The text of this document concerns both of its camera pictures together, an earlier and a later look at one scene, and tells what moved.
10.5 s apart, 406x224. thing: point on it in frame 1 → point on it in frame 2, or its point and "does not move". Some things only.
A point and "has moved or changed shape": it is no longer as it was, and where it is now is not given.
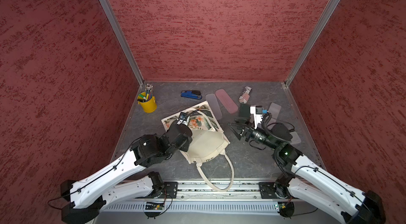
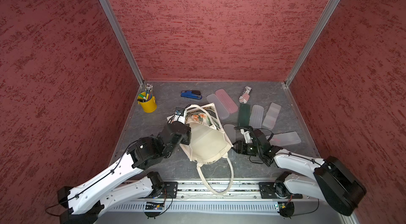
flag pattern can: (245, 94) does not move
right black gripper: (245, 131) → (240, 147)
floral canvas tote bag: (209, 141) has moved or changed shape
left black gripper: (184, 147) does not move
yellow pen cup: (147, 101) does not move
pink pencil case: (226, 101) does not move
